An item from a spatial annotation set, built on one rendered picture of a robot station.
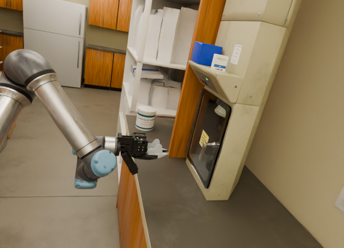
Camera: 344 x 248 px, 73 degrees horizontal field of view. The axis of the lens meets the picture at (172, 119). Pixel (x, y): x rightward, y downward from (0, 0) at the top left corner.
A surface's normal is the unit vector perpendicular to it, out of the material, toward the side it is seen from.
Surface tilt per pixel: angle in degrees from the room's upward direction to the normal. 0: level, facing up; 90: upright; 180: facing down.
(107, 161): 47
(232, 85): 90
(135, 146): 90
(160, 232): 0
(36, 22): 90
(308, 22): 90
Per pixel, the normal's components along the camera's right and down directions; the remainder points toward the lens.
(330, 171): -0.95, -0.08
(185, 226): 0.19, -0.92
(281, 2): 0.33, 0.39
